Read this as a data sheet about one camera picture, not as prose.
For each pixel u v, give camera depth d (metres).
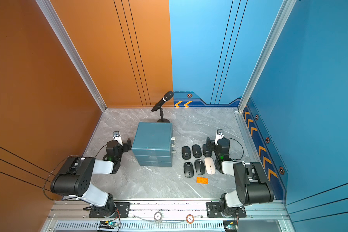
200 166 0.87
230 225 0.71
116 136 0.81
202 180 0.83
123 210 0.73
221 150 0.69
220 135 0.79
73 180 0.45
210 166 0.87
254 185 0.44
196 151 0.92
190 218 0.71
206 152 0.92
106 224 0.71
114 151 0.73
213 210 0.72
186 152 0.92
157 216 0.67
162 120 1.07
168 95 0.83
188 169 0.85
